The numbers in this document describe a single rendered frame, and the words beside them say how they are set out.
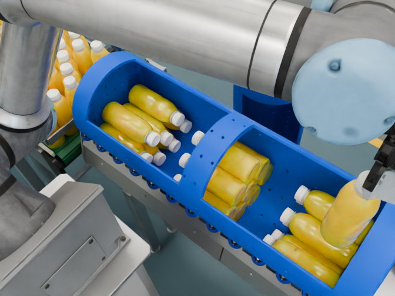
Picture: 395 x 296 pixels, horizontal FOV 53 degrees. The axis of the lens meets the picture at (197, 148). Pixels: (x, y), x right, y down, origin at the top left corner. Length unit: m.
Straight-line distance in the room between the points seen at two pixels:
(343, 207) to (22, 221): 0.55
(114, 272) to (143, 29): 0.65
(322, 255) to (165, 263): 1.23
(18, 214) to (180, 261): 1.43
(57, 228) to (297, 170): 0.65
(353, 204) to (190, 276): 1.48
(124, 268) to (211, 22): 0.67
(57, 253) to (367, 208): 0.52
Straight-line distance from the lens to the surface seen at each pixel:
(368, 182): 0.60
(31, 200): 0.79
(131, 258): 0.91
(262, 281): 1.15
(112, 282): 0.90
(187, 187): 0.95
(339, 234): 0.77
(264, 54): 0.31
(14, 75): 0.71
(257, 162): 0.97
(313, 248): 1.01
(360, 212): 0.70
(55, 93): 1.35
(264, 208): 1.15
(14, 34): 0.66
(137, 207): 1.68
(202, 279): 2.07
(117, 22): 0.36
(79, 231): 0.76
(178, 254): 2.13
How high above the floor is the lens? 1.98
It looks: 55 degrees down
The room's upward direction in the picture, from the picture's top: 7 degrees counter-clockwise
